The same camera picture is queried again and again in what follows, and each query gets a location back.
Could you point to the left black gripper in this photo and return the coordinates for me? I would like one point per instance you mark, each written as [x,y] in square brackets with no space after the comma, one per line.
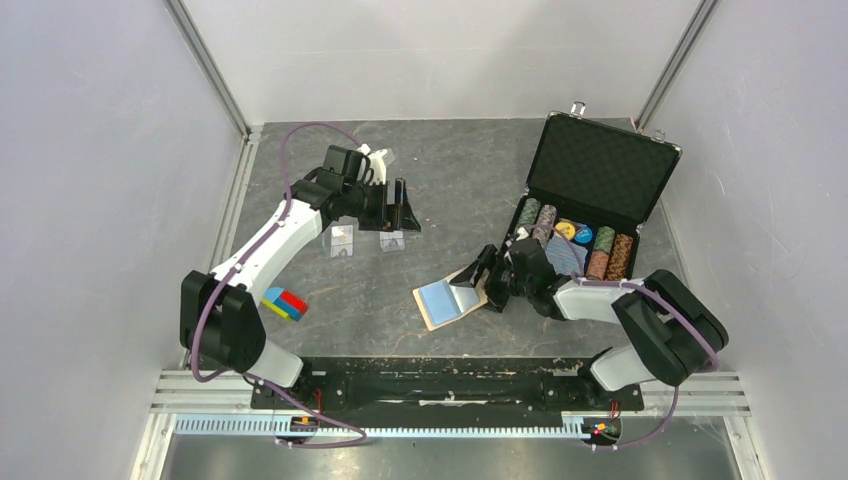
[391,217]

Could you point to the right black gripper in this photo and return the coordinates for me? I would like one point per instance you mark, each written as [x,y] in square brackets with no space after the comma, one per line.
[492,259]

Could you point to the tan leather card holder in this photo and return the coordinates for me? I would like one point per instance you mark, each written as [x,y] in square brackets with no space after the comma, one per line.
[448,300]

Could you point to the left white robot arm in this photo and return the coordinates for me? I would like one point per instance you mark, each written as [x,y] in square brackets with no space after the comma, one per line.
[219,317]

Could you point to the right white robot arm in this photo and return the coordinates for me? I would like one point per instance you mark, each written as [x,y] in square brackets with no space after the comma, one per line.
[671,333]

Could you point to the yellow dealer chip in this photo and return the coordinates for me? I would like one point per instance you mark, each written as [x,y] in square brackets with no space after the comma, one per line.
[567,229]

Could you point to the blue dealer chip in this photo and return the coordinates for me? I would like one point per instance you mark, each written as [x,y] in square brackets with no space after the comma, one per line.
[584,235]

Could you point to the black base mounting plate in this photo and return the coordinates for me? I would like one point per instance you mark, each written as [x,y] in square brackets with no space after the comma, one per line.
[337,391]

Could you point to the colourful toy block stack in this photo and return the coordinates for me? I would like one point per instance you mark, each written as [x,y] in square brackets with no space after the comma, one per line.
[285,304]

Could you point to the black poker chip case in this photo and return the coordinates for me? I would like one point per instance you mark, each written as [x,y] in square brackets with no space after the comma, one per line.
[598,175]

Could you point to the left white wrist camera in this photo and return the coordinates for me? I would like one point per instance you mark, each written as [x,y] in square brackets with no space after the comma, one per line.
[374,168]

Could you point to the left aluminium corner post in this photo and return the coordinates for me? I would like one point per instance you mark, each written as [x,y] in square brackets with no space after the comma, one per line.
[192,36]

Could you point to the aluminium corner post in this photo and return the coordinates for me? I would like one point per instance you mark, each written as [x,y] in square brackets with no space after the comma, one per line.
[192,36]
[676,61]

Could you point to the aluminium front frame rail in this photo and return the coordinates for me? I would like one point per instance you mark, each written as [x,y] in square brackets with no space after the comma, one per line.
[182,405]

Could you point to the right aluminium corner post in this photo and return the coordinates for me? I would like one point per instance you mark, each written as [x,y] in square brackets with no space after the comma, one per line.
[676,61]

